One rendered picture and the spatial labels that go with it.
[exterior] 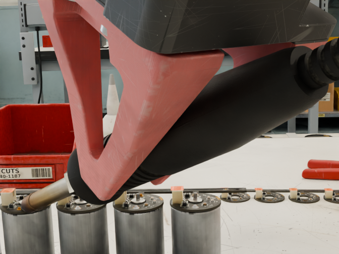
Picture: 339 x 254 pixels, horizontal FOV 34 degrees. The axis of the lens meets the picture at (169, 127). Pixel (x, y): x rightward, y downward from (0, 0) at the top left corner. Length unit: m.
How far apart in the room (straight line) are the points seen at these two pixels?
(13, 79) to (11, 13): 0.54
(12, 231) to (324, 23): 0.18
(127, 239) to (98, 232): 0.01
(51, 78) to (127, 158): 4.63
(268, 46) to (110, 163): 0.06
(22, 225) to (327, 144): 0.44
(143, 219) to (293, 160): 0.34
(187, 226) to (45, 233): 0.07
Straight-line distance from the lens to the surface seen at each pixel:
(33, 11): 2.59
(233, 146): 0.15
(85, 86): 0.18
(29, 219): 0.28
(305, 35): 0.16
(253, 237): 0.39
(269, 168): 0.56
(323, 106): 4.34
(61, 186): 0.23
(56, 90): 4.80
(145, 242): 0.27
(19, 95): 4.89
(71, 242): 0.28
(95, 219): 0.27
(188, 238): 0.27
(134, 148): 0.16
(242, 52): 0.17
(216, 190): 0.29
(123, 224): 0.27
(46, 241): 0.29
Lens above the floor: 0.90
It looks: 12 degrees down
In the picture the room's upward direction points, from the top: 2 degrees counter-clockwise
